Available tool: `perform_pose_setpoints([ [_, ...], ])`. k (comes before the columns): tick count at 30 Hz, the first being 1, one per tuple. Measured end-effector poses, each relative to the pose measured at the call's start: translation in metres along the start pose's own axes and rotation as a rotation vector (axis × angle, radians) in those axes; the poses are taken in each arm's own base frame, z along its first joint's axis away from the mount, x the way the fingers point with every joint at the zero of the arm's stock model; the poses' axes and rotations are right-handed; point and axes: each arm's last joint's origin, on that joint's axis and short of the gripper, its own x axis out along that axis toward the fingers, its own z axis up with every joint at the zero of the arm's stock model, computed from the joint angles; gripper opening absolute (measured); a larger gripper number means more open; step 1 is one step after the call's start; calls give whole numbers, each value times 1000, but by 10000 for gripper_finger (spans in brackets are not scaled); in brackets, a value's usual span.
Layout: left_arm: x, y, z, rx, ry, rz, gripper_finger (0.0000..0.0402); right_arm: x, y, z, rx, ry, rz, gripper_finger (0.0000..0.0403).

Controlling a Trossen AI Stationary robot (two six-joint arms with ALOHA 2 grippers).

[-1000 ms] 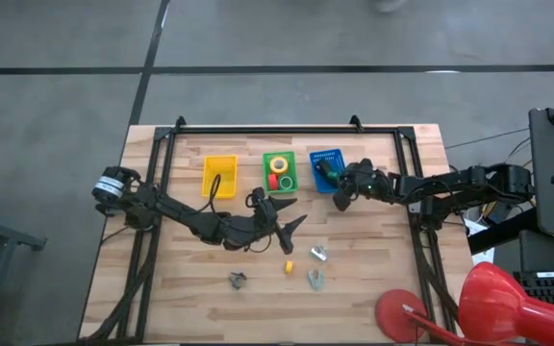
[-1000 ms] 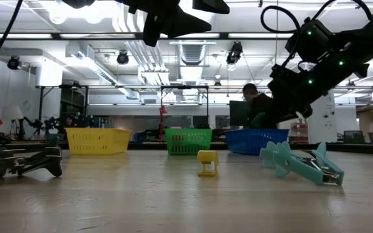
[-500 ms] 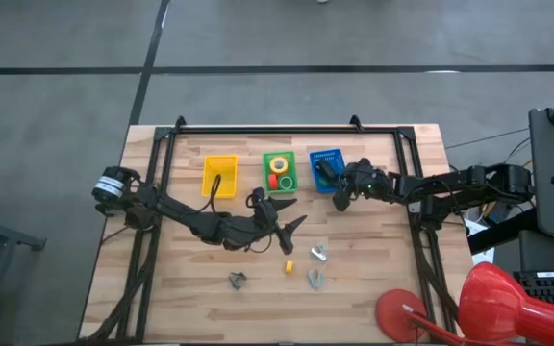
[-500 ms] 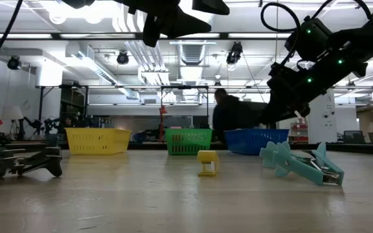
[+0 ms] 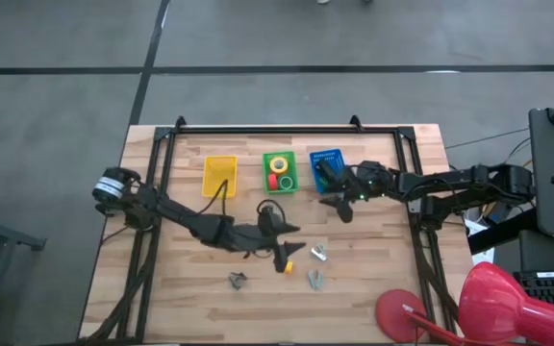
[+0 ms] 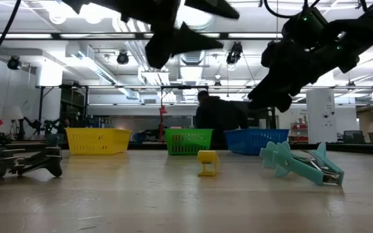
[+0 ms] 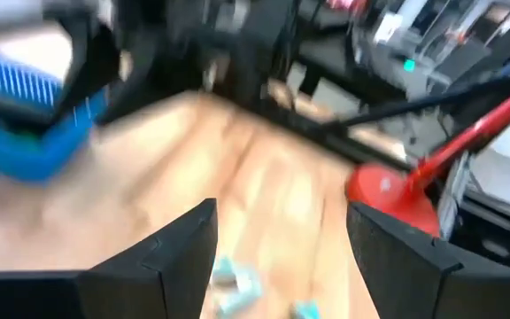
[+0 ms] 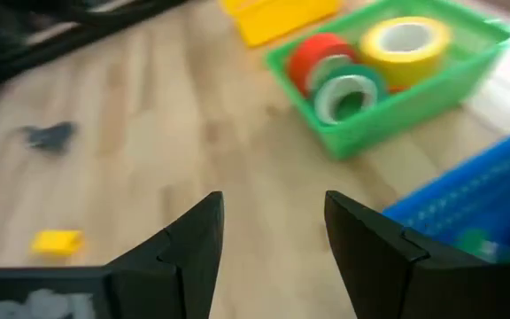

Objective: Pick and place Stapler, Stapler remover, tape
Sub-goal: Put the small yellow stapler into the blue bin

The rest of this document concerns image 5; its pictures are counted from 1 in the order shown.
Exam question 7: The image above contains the green plastic basket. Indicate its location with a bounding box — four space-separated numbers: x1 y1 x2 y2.
262 150 300 195

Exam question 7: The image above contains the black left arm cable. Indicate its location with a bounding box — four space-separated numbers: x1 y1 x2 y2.
194 179 288 260

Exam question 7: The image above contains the black stapler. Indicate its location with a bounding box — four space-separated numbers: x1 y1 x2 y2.
315 160 339 186

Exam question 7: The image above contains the red desk lamp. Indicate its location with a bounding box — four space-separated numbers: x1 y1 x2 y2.
375 261 554 346

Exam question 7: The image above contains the dark grey staple remover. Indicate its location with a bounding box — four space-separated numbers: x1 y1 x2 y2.
228 271 248 291

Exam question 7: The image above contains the large yellow tape roll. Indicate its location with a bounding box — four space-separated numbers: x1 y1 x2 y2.
269 156 290 175

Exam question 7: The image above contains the yellow plastic basket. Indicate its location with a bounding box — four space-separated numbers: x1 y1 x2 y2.
201 154 239 200

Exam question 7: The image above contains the blue plastic basket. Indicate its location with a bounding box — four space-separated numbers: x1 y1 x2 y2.
309 148 348 194

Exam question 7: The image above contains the black aluminium table frame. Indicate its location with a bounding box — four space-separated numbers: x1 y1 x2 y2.
115 114 456 345

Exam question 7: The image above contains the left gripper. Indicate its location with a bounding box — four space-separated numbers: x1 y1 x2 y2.
232 201 307 274

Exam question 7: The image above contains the black stand beam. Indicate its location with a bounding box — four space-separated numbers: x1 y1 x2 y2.
466 206 541 256

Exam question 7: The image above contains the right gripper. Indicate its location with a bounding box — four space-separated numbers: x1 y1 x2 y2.
318 161 396 224

